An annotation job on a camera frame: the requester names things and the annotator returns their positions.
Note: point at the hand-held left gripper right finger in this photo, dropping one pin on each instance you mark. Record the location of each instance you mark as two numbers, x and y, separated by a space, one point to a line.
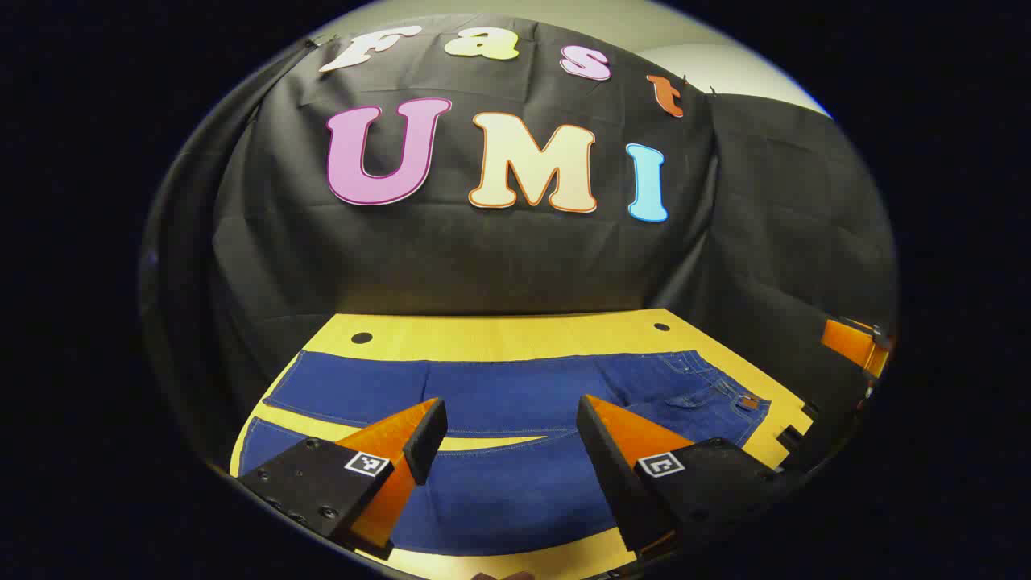
604 459

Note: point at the blue jeans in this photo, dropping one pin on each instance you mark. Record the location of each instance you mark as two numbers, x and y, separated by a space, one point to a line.
515 395

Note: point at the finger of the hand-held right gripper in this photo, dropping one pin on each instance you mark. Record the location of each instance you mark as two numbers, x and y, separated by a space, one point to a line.
854 340

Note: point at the black backdrop cloth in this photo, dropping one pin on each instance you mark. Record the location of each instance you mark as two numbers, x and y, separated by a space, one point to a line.
499 258

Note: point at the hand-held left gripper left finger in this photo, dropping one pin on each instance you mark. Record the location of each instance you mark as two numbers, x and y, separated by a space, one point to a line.
427 439

